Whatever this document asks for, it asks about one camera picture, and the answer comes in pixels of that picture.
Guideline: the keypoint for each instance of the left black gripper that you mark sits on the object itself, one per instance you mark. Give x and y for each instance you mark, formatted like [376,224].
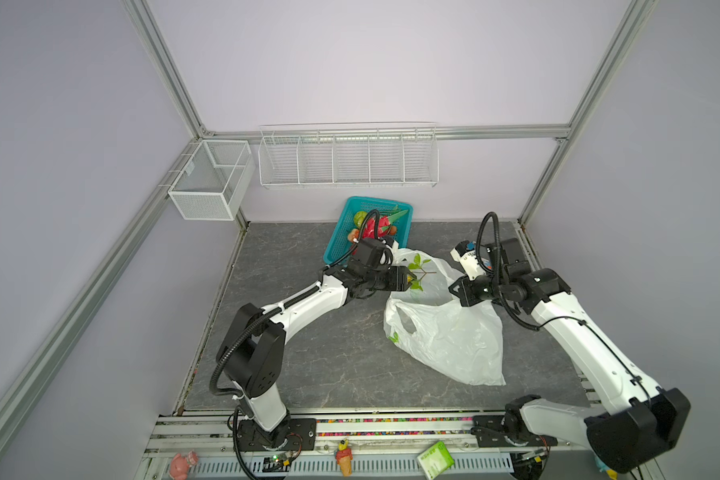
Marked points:
[399,278]

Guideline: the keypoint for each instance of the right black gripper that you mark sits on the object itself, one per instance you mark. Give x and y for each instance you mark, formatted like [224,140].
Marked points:
[463,291]

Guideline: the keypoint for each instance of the white plastic bag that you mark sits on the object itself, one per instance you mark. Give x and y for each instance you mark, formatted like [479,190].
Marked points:
[462,343]

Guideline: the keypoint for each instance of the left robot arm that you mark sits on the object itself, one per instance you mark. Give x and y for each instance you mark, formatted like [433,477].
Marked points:
[250,358]

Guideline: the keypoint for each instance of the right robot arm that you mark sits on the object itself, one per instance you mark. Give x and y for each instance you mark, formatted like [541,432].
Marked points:
[636,420]

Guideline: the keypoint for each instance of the fake red dragon fruit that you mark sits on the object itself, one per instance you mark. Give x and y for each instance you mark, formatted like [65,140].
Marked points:
[383,223]

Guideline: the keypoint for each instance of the fake red peach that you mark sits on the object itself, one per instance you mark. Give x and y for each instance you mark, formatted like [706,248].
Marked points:
[353,235]

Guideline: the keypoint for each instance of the fake green fruit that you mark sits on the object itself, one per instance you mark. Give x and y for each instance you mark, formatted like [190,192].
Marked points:
[359,219]

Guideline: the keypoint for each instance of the teal plastic basket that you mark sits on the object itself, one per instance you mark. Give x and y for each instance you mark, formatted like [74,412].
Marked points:
[339,245]

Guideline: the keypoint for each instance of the green white box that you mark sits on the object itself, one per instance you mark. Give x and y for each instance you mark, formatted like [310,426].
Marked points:
[435,460]

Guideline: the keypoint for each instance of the toy ice cream cone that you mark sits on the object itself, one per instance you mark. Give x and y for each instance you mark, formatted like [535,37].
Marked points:
[344,458]

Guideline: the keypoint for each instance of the blue toy ice cream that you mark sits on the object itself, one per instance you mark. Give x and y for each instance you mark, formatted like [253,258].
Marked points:
[602,467]

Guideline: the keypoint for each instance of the pink toy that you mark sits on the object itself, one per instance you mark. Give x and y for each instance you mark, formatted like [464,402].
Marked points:
[181,465]

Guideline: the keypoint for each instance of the white wire shelf rack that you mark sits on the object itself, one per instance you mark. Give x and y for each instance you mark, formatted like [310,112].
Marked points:
[360,154]

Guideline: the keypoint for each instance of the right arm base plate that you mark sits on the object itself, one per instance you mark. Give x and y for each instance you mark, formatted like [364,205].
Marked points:
[496,430]

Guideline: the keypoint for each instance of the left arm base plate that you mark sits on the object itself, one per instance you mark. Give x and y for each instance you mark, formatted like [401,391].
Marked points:
[290,434]

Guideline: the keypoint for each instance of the white mesh wall basket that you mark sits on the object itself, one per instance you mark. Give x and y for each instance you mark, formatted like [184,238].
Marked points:
[212,183]

